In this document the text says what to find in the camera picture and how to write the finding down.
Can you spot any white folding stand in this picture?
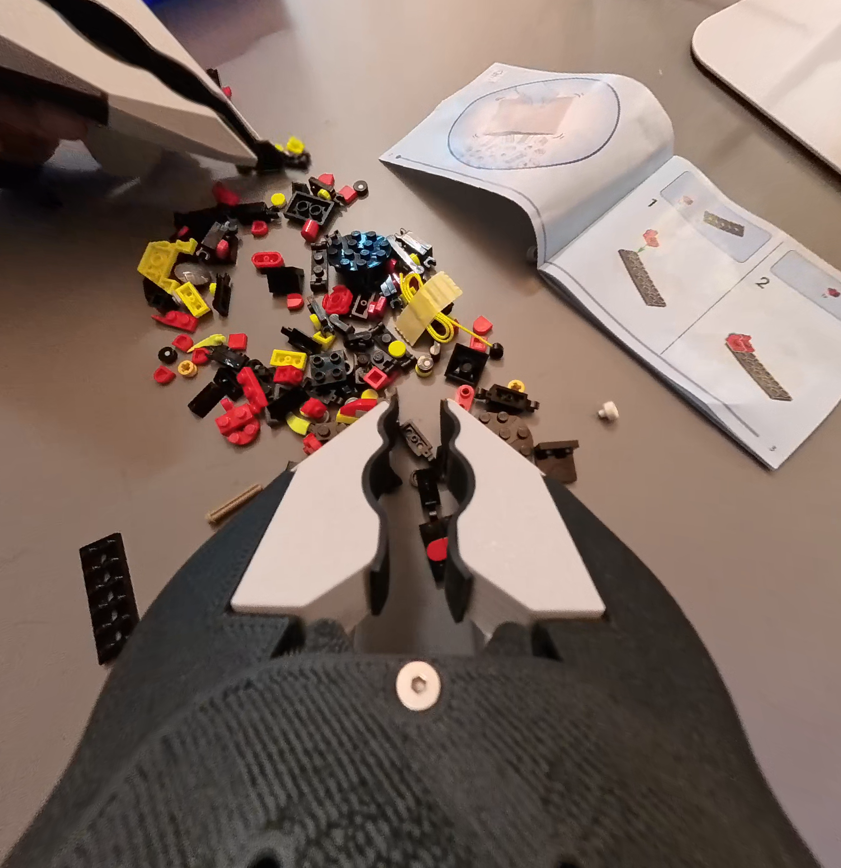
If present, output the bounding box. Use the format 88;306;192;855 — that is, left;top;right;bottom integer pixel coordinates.
692;0;841;184

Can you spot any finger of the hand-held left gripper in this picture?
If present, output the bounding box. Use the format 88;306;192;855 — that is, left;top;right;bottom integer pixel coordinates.
51;0;262;146
0;0;260;169

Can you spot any pile of small lego pieces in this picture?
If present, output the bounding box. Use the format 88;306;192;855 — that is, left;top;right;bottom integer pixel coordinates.
137;136;581;584

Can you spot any long black lego plate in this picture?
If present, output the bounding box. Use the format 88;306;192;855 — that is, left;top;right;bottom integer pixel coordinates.
79;532;140;665

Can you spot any yellow string with tape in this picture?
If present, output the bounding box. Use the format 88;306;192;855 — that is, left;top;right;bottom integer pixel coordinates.
399;271;492;343

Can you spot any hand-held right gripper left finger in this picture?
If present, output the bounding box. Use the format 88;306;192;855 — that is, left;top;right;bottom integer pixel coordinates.
229;393;401;623

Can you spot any dark brown round lego plate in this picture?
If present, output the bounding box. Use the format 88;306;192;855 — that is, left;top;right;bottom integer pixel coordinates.
475;407;535;458

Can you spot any light blue instruction booklet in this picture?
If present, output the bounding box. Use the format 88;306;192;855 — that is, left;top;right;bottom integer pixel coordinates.
380;63;841;470

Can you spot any tan lego axle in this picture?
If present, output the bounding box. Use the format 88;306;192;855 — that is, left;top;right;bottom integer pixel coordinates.
207;483;264;524

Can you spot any black round lego plate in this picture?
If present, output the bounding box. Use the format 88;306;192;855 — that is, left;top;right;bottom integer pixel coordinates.
327;231;394;291

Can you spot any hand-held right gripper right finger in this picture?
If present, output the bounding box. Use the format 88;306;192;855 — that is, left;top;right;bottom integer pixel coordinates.
441;399;607;643

